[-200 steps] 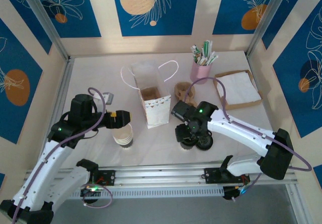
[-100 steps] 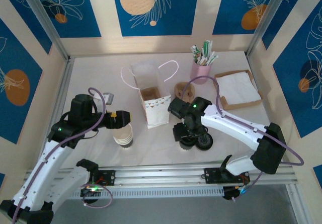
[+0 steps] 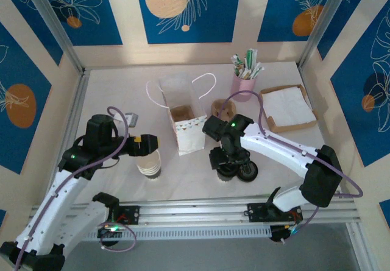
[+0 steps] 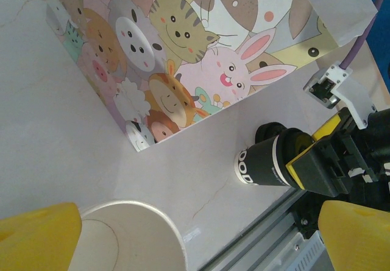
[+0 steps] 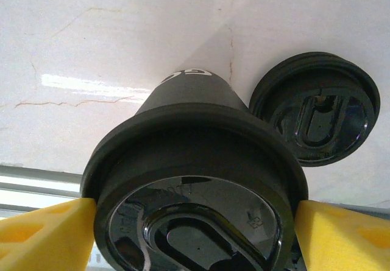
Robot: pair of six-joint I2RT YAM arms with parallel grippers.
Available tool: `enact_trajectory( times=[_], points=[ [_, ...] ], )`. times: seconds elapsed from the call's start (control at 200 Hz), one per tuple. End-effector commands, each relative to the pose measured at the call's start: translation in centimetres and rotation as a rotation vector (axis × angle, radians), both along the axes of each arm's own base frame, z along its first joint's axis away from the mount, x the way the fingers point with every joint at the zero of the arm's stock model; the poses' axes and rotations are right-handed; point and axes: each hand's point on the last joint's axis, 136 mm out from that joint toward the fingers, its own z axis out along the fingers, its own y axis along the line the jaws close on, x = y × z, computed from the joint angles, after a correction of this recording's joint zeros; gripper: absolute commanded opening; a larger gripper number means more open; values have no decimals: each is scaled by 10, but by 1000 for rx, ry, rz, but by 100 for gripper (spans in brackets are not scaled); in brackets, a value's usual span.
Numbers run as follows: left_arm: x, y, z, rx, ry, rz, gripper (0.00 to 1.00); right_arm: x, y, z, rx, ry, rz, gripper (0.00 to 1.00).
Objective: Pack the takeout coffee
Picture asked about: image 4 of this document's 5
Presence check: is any black paper coffee cup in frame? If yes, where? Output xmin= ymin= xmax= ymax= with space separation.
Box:
xmin=233 ymin=132 xmax=283 ymax=187

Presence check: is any paper cup stack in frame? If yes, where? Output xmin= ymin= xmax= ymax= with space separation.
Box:
xmin=71 ymin=200 xmax=188 ymax=271

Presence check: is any black lid stack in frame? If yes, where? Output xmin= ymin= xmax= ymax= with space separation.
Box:
xmin=255 ymin=121 xmax=289 ymax=146

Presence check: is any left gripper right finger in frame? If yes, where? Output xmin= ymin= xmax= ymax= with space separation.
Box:
xmin=318 ymin=200 xmax=390 ymax=271

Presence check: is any grey slotted cable duct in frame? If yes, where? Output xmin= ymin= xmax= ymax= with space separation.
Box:
xmin=286 ymin=231 xmax=336 ymax=271

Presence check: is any black plastic cup lid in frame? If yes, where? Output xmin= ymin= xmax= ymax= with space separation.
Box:
xmin=274 ymin=128 xmax=314 ymax=189

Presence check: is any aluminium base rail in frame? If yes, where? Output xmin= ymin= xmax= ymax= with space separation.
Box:
xmin=207 ymin=188 xmax=339 ymax=271

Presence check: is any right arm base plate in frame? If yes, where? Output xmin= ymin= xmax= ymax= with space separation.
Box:
xmin=291 ymin=190 xmax=328 ymax=238

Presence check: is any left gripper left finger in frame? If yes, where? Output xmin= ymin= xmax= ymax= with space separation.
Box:
xmin=0 ymin=202 xmax=82 ymax=271

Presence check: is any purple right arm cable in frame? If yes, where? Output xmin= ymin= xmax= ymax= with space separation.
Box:
xmin=339 ymin=0 xmax=390 ymax=71

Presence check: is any animal print gift bag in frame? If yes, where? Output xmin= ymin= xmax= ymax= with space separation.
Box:
xmin=45 ymin=0 xmax=378 ymax=153

